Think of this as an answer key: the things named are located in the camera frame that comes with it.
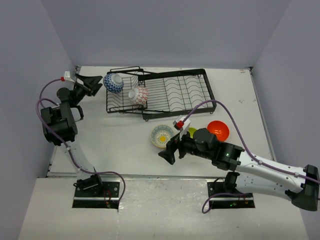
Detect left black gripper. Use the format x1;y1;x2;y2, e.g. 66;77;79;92
71;74;102;106

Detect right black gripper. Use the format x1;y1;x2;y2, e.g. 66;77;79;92
158;126;213;165

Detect yellow sun pattern bowl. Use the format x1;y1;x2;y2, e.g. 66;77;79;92
150;124;176;149

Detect blue zigzag pattern bowl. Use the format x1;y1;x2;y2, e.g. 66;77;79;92
103;73;124;94

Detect lime green bowl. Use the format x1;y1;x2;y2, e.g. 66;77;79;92
188;127;197;138

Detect red pattern white bowl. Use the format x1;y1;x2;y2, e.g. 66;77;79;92
128;86;149;106

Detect orange bowl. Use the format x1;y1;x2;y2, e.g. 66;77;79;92
207;120;230;142

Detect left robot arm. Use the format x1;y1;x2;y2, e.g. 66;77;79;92
35;71;104;197

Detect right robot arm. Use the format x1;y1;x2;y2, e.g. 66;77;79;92
158;128;320;212

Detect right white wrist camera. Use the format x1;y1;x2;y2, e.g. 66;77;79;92
173;115;191;140

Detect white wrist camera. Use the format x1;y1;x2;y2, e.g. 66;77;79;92
61;71;76;83
173;115;191;140

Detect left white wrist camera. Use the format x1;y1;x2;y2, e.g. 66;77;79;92
61;71;76;83

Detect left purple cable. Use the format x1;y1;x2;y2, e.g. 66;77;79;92
36;76;126;204

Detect black wire dish rack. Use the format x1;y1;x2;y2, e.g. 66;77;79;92
106;66;217;121

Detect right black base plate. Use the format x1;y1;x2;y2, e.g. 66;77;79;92
207;178;256;210

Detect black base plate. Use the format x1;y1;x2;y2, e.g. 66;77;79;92
72;181;120;210
207;178;256;210

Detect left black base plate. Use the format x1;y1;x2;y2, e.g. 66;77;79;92
72;181;120;210

